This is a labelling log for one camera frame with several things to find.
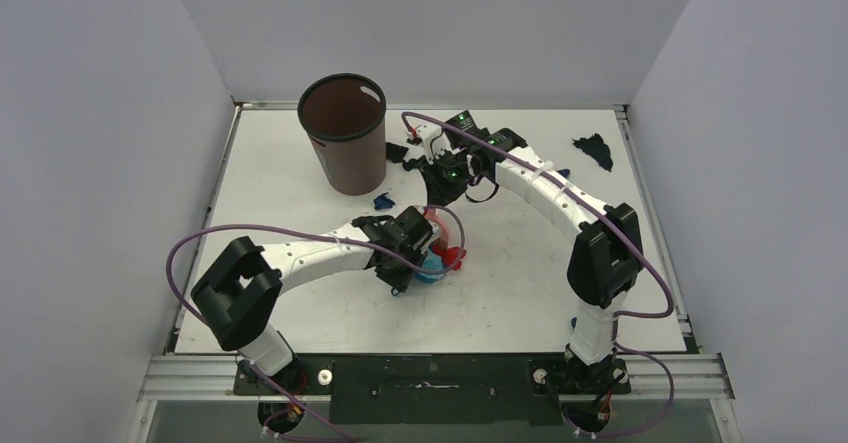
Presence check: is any light blue paper scrap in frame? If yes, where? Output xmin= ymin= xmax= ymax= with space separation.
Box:
xmin=419 ymin=250 xmax=445 ymax=279

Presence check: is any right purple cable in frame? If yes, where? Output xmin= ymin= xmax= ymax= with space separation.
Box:
xmin=400 ymin=111 xmax=676 ymax=440

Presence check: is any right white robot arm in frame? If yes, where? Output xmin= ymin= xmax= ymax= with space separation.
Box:
xmin=410 ymin=112 xmax=646 ymax=392

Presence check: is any brown cylindrical waste bin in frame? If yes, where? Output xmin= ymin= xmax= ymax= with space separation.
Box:
xmin=297 ymin=73 xmax=387 ymax=196

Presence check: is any blue plastic dustpan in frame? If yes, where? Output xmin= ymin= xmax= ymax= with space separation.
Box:
xmin=410 ymin=249 xmax=446 ymax=284

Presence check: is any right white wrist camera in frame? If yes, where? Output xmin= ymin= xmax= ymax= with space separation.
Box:
xmin=407 ymin=124 xmax=445 ymax=164

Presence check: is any dark blue scrap by bin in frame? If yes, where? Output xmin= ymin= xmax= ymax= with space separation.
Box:
xmin=373 ymin=192 xmax=396 ymax=211

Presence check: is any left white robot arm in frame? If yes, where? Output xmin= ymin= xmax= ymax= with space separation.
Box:
xmin=191 ymin=206 xmax=441 ymax=394

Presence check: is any aluminium frame rail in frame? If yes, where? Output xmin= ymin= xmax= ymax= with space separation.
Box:
xmin=138 ymin=354 xmax=735 ymax=402

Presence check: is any black paper scrap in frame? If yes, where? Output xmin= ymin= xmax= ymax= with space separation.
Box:
xmin=385 ymin=142 xmax=409 ymax=164
xmin=401 ymin=157 xmax=428 ymax=171

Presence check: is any black paper scrap far corner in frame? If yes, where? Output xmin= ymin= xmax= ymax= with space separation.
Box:
xmin=572 ymin=133 xmax=614 ymax=172

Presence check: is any pink hand brush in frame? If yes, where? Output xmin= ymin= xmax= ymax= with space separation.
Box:
xmin=423 ymin=209 xmax=451 ymax=255

